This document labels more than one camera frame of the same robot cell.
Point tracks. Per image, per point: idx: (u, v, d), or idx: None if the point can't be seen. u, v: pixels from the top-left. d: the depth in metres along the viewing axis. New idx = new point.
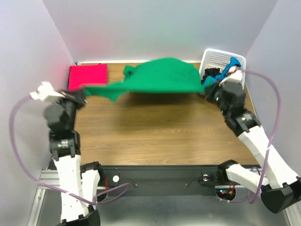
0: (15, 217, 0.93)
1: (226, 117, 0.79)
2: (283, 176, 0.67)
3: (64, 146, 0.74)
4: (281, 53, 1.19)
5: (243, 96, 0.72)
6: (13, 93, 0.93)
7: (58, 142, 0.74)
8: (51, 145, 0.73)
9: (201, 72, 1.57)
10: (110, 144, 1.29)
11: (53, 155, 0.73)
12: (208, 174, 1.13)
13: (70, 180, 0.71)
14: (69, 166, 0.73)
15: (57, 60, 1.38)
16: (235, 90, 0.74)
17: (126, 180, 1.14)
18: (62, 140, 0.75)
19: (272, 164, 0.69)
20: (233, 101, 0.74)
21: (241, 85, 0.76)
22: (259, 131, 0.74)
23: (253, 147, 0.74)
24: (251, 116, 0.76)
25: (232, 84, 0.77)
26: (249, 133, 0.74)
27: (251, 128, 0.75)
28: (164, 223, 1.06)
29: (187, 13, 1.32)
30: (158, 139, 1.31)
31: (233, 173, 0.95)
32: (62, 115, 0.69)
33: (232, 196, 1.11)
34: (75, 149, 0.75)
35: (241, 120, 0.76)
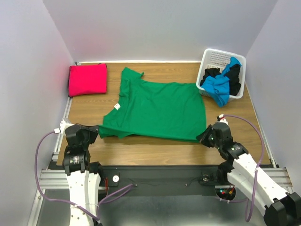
0: (15, 217, 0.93)
1: (220, 149, 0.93)
2: (273, 193, 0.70)
3: (75, 162, 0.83)
4: (280, 53, 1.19)
5: (227, 130, 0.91)
6: (14, 93, 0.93)
7: (70, 158, 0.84)
8: (64, 161, 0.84)
9: (201, 72, 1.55)
10: (110, 144, 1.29)
11: (65, 169, 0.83)
12: (208, 174, 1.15)
13: (79, 192, 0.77)
14: (79, 180, 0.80)
15: (57, 60, 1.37)
16: (220, 126, 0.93)
17: (126, 180, 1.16)
18: (75, 157, 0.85)
19: (262, 183, 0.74)
20: (220, 134, 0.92)
21: (225, 123, 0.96)
22: (246, 157, 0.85)
23: (244, 172, 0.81)
24: (240, 146, 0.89)
25: (218, 122, 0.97)
26: (239, 159, 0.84)
27: (240, 156, 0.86)
28: (165, 223, 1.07)
29: (187, 13, 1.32)
30: (158, 139, 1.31)
31: (234, 179, 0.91)
32: (78, 133, 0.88)
33: (232, 196, 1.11)
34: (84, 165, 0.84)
35: (232, 150, 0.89)
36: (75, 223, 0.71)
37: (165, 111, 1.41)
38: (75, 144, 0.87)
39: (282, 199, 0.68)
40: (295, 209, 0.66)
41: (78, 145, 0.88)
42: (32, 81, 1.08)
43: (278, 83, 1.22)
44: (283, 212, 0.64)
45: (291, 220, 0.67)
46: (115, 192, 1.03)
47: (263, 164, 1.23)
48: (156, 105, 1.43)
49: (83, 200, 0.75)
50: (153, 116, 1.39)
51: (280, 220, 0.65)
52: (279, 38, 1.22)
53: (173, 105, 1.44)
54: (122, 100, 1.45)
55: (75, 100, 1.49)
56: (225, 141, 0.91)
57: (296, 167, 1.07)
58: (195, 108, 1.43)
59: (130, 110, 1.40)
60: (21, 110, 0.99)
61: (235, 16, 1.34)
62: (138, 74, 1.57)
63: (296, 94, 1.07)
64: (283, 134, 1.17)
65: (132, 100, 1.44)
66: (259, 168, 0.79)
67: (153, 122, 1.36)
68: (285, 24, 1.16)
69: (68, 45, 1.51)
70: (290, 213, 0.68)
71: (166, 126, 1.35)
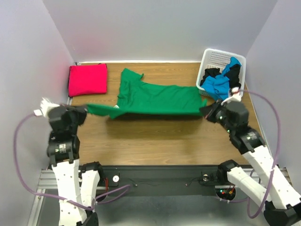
0: (15, 217, 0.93)
1: (231, 135, 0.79)
2: (288, 198, 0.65)
3: (61, 151, 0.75)
4: (280, 52, 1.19)
5: (245, 115, 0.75)
6: (14, 93, 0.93)
7: (55, 147, 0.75)
8: (49, 148, 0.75)
9: (201, 72, 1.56)
10: (110, 144, 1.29)
11: (50, 158, 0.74)
12: (208, 174, 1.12)
13: (69, 187, 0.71)
14: (67, 172, 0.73)
15: (57, 60, 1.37)
16: (237, 109, 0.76)
17: (126, 180, 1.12)
18: (60, 144, 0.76)
19: (276, 184, 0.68)
20: (237, 120, 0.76)
21: (243, 104, 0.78)
22: (264, 150, 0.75)
23: (257, 167, 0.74)
24: (256, 135, 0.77)
25: (234, 102, 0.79)
26: (254, 153, 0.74)
27: (256, 148, 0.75)
28: (164, 223, 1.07)
29: (187, 13, 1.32)
30: (158, 139, 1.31)
31: (234, 178, 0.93)
32: (64, 115, 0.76)
33: (232, 196, 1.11)
34: (73, 154, 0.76)
35: (246, 139, 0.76)
36: (65, 218, 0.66)
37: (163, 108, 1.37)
38: (60, 130, 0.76)
39: (296, 206, 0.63)
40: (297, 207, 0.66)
41: (64, 131, 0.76)
42: (32, 81, 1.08)
43: (278, 82, 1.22)
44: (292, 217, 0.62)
45: None
46: (112, 191, 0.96)
47: None
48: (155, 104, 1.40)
49: (73, 194, 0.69)
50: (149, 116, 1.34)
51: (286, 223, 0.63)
52: (279, 37, 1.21)
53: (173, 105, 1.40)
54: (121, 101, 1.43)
55: (75, 100, 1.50)
56: (239, 126, 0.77)
57: (296, 167, 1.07)
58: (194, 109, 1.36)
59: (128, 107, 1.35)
60: (21, 110, 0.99)
61: (235, 15, 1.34)
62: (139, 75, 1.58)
63: (296, 93, 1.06)
64: (283, 134, 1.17)
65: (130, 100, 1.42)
66: (275, 168, 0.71)
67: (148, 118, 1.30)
68: (285, 23, 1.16)
69: (68, 45, 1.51)
70: None
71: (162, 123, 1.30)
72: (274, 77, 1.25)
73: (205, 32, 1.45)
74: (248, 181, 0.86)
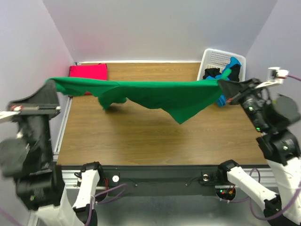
0: (15, 217, 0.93)
1: (263, 139, 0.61)
2: None
3: (40, 199, 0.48)
4: (280, 52, 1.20)
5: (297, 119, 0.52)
6: (14, 93, 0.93)
7: (27, 196, 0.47)
8: (18, 189, 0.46)
9: (201, 72, 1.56)
10: (110, 144, 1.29)
11: (27, 206, 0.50)
12: (208, 174, 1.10)
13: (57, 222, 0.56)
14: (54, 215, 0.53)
15: (57, 60, 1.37)
16: (288, 112, 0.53)
17: (126, 181, 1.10)
18: (34, 190, 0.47)
19: (298, 201, 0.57)
20: (281, 125, 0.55)
21: (296, 103, 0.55)
22: (296, 163, 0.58)
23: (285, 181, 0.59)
24: (294, 143, 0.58)
25: (284, 100, 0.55)
26: (285, 165, 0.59)
27: (289, 159, 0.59)
28: (164, 223, 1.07)
29: (187, 13, 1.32)
30: (158, 139, 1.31)
31: (234, 178, 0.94)
32: (25, 157, 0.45)
33: (232, 196, 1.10)
34: (57, 196, 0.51)
35: (282, 148, 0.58)
36: None
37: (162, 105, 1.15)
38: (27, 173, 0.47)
39: None
40: None
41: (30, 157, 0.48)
42: (32, 81, 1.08)
43: None
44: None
45: None
46: (112, 189, 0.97)
47: (263, 164, 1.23)
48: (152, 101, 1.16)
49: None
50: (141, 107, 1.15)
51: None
52: (279, 37, 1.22)
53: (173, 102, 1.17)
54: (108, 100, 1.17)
55: (75, 100, 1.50)
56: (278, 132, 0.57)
57: None
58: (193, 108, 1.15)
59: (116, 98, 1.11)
60: None
61: (235, 15, 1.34)
62: (139, 75, 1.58)
63: None
64: None
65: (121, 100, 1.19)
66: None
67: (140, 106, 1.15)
68: (284, 23, 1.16)
69: (68, 45, 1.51)
70: None
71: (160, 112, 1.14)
72: None
73: (205, 33, 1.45)
74: (248, 181, 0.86)
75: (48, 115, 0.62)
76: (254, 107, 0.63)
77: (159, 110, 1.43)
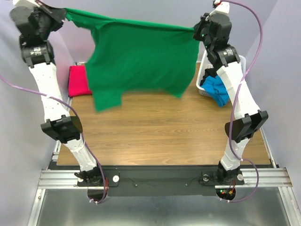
0: (14, 217, 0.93)
1: (209, 51, 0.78)
2: (247, 108, 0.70)
3: (36, 53, 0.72)
4: (278, 54, 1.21)
5: (227, 28, 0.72)
6: (14, 92, 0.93)
7: (30, 50, 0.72)
8: (23, 53, 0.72)
9: (201, 72, 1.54)
10: (110, 144, 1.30)
11: (27, 61, 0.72)
12: (208, 174, 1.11)
13: (47, 84, 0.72)
14: (45, 73, 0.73)
15: (57, 59, 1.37)
16: (220, 21, 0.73)
17: (126, 180, 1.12)
18: (35, 48, 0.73)
19: (241, 97, 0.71)
20: (218, 33, 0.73)
21: (228, 18, 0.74)
22: (237, 68, 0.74)
23: (228, 82, 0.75)
24: (233, 52, 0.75)
25: (220, 15, 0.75)
26: (227, 67, 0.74)
27: (230, 64, 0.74)
28: (164, 222, 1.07)
29: None
30: (158, 139, 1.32)
31: (225, 159, 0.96)
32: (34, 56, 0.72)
33: (232, 196, 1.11)
34: (49, 57, 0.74)
35: (223, 54, 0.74)
36: (51, 113, 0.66)
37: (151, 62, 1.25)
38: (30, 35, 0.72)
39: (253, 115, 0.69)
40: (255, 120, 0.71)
41: (37, 30, 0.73)
42: (31, 81, 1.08)
43: (276, 84, 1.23)
44: (248, 125, 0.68)
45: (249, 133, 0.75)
46: (101, 166, 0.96)
47: (263, 165, 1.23)
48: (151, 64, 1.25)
49: (55, 92, 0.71)
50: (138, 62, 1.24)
51: (242, 131, 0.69)
52: (277, 38, 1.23)
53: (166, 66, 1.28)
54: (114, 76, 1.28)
55: (75, 100, 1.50)
56: (218, 40, 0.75)
57: (296, 168, 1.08)
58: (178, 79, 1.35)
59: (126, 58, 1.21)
60: (21, 111, 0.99)
61: (235, 15, 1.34)
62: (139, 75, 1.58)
63: (295, 96, 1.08)
64: (283, 134, 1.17)
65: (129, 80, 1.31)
66: (244, 81, 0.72)
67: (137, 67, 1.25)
68: (283, 25, 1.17)
69: (68, 45, 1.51)
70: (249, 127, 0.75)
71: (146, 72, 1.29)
72: (273, 76, 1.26)
73: None
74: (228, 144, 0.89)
75: (55, 23, 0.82)
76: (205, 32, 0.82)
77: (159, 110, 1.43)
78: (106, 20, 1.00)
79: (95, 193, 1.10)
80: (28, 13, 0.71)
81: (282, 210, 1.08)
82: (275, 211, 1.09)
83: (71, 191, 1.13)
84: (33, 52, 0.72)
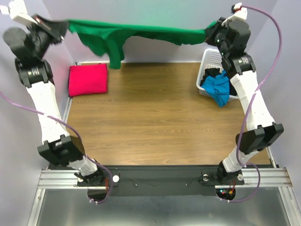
0: (14, 217, 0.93)
1: (224, 58, 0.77)
2: (260, 119, 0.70)
3: (34, 74, 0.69)
4: (279, 54, 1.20)
5: (245, 36, 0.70)
6: (13, 92, 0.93)
7: (27, 71, 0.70)
8: (20, 75, 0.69)
9: (201, 72, 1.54)
10: (109, 145, 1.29)
11: (24, 82, 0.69)
12: (208, 174, 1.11)
13: (46, 104, 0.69)
14: (44, 91, 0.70)
15: (57, 59, 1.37)
16: (240, 28, 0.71)
17: (126, 180, 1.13)
18: (33, 69, 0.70)
19: (254, 107, 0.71)
20: (236, 41, 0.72)
21: (247, 25, 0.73)
22: (251, 76, 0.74)
23: (241, 91, 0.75)
24: (248, 60, 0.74)
25: (239, 22, 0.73)
26: (241, 76, 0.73)
27: (245, 72, 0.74)
28: (164, 222, 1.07)
29: (187, 14, 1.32)
30: (158, 139, 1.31)
31: (227, 162, 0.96)
32: (32, 76, 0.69)
33: (232, 196, 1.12)
34: (47, 76, 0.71)
35: (238, 62, 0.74)
36: (47, 133, 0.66)
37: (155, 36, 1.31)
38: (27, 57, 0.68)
39: (266, 126, 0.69)
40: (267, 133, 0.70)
41: (34, 52, 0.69)
42: None
43: (277, 84, 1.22)
44: (260, 137, 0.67)
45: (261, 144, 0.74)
46: (104, 168, 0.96)
47: (263, 165, 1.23)
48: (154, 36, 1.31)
49: (53, 111, 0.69)
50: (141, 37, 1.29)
51: (254, 142, 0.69)
52: (278, 38, 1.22)
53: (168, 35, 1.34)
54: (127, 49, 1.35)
55: (75, 100, 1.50)
56: (235, 48, 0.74)
57: (296, 168, 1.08)
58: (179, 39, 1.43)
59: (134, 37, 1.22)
60: (21, 112, 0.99)
61: None
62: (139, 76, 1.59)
63: (295, 96, 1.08)
64: (283, 134, 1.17)
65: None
66: (258, 91, 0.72)
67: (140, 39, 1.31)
68: (284, 25, 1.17)
69: (68, 45, 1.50)
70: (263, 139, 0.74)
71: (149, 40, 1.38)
72: (274, 77, 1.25)
73: None
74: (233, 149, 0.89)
75: (53, 39, 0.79)
76: (222, 38, 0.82)
77: (159, 110, 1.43)
78: (111, 28, 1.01)
79: (95, 193, 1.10)
80: (24, 36, 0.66)
81: (282, 210, 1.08)
82: (275, 211, 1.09)
83: (71, 191, 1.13)
84: (31, 72, 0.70)
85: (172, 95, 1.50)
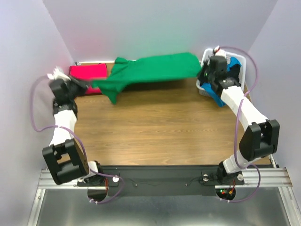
0: (14, 217, 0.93)
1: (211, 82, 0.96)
2: (253, 117, 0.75)
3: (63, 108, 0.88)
4: (279, 54, 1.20)
5: (223, 62, 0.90)
6: (13, 93, 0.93)
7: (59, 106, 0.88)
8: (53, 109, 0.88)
9: None
10: (109, 145, 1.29)
11: (53, 111, 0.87)
12: (208, 174, 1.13)
13: (63, 121, 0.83)
14: (65, 114, 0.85)
15: (57, 59, 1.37)
16: (218, 58, 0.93)
17: (126, 180, 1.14)
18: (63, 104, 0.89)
19: (244, 109, 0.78)
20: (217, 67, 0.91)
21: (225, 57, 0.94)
22: (237, 89, 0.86)
23: (230, 101, 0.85)
24: (232, 81, 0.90)
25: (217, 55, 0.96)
26: (228, 91, 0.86)
27: (231, 88, 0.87)
28: (164, 222, 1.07)
29: (187, 14, 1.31)
30: (158, 139, 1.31)
31: (229, 163, 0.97)
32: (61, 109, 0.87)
33: (232, 196, 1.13)
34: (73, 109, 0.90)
35: (223, 82, 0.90)
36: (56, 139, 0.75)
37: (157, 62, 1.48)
38: (60, 97, 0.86)
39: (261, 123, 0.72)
40: (268, 133, 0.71)
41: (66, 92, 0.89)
42: (31, 82, 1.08)
43: (277, 84, 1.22)
44: (259, 133, 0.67)
45: (266, 147, 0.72)
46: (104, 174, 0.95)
47: (262, 165, 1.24)
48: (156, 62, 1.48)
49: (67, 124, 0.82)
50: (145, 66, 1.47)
51: (255, 140, 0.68)
52: (278, 38, 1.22)
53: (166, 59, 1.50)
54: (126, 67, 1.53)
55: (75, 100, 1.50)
56: (218, 73, 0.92)
57: (296, 168, 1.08)
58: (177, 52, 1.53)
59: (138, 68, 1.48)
60: (21, 112, 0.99)
61: (235, 15, 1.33)
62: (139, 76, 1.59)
63: (295, 96, 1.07)
64: (283, 134, 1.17)
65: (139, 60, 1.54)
66: (245, 98, 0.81)
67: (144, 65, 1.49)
68: (283, 25, 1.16)
69: (68, 45, 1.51)
70: (265, 142, 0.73)
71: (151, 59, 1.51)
72: (273, 76, 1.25)
73: (205, 33, 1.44)
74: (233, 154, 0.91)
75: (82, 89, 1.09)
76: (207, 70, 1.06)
77: (159, 110, 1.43)
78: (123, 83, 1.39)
79: (95, 193, 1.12)
80: (60, 82, 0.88)
81: (283, 210, 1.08)
82: (275, 211, 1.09)
83: (71, 191, 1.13)
84: (60, 107, 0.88)
85: (172, 95, 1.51)
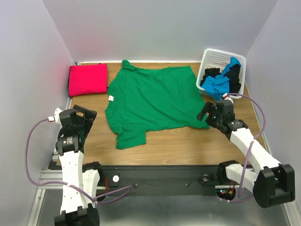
0: (14, 217, 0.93)
1: (219, 123, 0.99)
2: (264, 162, 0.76)
3: (68, 142, 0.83)
4: (279, 54, 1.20)
5: (229, 106, 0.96)
6: (13, 93, 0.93)
7: (63, 140, 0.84)
8: (57, 143, 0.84)
9: (201, 72, 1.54)
10: (110, 145, 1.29)
11: (58, 149, 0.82)
12: (208, 174, 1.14)
13: (71, 172, 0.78)
14: (72, 160, 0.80)
15: (57, 59, 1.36)
16: (223, 101, 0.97)
17: (126, 180, 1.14)
18: (68, 137, 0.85)
19: (255, 153, 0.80)
20: (223, 111, 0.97)
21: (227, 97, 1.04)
22: (245, 132, 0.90)
23: (240, 142, 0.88)
24: (241, 122, 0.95)
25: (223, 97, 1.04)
26: (236, 132, 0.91)
27: (239, 129, 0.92)
28: (164, 222, 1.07)
29: (187, 15, 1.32)
30: (158, 139, 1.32)
31: (232, 172, 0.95)
32: (66, 144, 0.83)
33: (232, 196, 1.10)
34: (78, 144, 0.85)
35: (231, 124, 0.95)
36: (67, 203, 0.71)
37: (165, 88, 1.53)
38: (68, 126, 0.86)
39: (273, 168, 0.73)
40: (285, 181, 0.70)
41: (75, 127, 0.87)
42: (32, 81, 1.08)
43: (277, 84, 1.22)
44: (271, 181, 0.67)
45: (281, 195, 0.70)
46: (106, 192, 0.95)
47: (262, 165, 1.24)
48: (164, 89, 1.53)
49: (75, 180, 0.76)
50: (154, 98, 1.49)
51: (267, 188, 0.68)
52: (278, 39, 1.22)
53: (174, 80, 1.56)
54: (131, 75, 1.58)
55: (75, 100, 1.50)
56: (225, 115, 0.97)
57: (294, 168, 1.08)
58: (184, 71, 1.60)
59: (143, 83, 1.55)
60: (21, 112, 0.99)
61: (235, 16, 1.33)
62: (140, 76, 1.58)
63: (295, 97, 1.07)
64: (283, 134, 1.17)
65: (146, 73, 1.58)
66: (256, 141, 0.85)
67: (152, 99, 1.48)
68: (283, 25, 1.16)
69: (68, 45, 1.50)
70: (282, 188, 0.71)
71: (159, 84, 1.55)
72: (273, 77, 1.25)
73: (205, 33, 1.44)
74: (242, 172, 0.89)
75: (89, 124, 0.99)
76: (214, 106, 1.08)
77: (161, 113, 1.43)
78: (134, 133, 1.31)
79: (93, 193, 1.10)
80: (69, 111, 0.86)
81: (283, 210, 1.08)
82: (275, 211, 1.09)
83: None
84: (66, 141, 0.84)
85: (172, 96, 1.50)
